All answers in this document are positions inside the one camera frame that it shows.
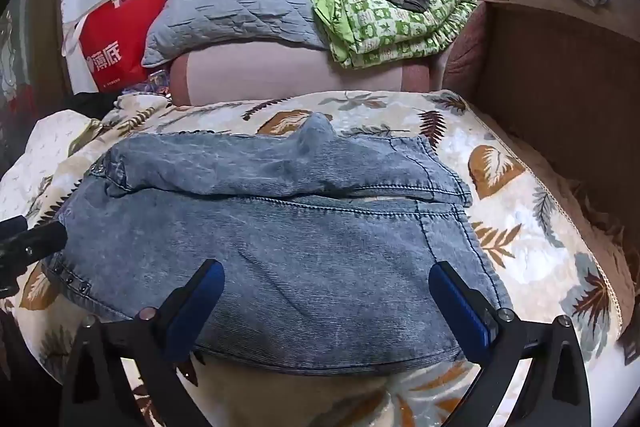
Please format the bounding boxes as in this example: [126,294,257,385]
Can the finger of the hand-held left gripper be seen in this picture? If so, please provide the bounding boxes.
[0,216,69,299]

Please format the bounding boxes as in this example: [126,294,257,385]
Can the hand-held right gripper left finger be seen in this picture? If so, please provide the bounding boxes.
[60,258,226,427]

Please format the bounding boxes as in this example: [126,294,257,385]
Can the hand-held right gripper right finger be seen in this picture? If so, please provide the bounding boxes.
[428,261,592,427]

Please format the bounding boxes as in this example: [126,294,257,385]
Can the blue denim pants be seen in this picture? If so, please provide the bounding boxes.
[42,112,516,378]

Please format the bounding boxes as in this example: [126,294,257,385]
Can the white quilt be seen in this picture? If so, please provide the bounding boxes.
[0,109,103,208]

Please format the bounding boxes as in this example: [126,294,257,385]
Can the leaf print blanket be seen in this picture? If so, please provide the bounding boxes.
[0,89,626,427]

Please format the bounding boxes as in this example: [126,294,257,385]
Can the black cloth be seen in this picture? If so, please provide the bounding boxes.
[64,92,120,118]

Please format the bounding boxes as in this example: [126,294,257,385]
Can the wooden glass cabinet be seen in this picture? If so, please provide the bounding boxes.
[0,0,68,168]

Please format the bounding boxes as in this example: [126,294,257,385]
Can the colourful printed packet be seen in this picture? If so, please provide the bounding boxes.
[146,69,174,96]

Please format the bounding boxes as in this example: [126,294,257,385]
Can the red shopping bag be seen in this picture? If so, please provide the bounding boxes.
[62,0,168,94]

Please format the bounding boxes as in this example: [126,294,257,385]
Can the green checked blanket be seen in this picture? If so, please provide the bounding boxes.
[292,0,480,68]

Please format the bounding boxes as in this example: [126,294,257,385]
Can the grey quilted pillow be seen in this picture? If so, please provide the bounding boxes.
[141,0,332,68]

